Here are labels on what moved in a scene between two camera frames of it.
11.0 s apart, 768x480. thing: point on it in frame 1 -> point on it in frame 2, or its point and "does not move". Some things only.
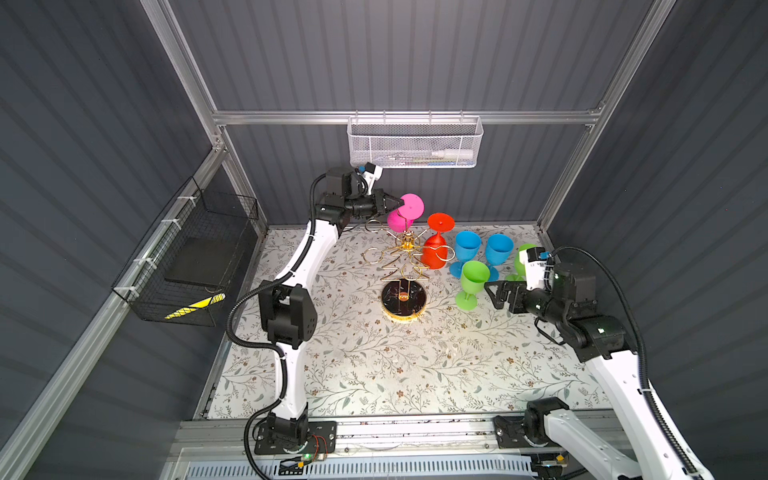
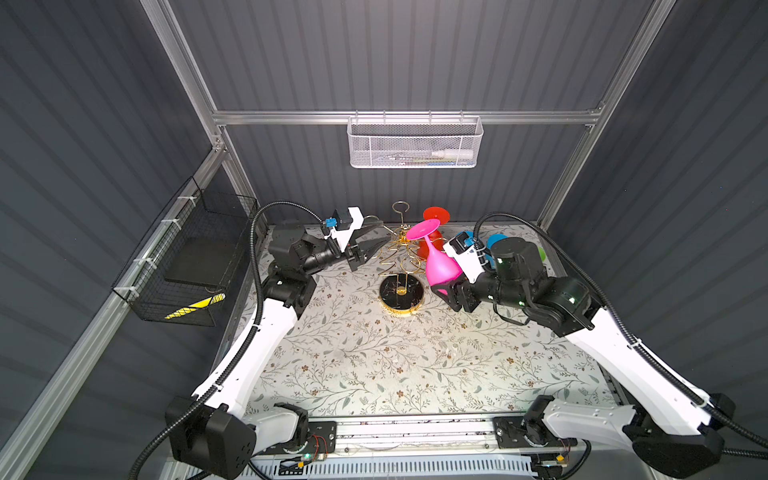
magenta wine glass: [403, 217] -> [439, 268]
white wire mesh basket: [415, 141] does not move
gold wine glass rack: [403, 300] does not move
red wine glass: [433, 249] does not move
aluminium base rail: [219, 433] does not move
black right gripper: [516, 288] -> [451, 296]
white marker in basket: [452, 154] does not move
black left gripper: [377, 207] -> [362, 252]
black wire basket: [182, 268] does not move
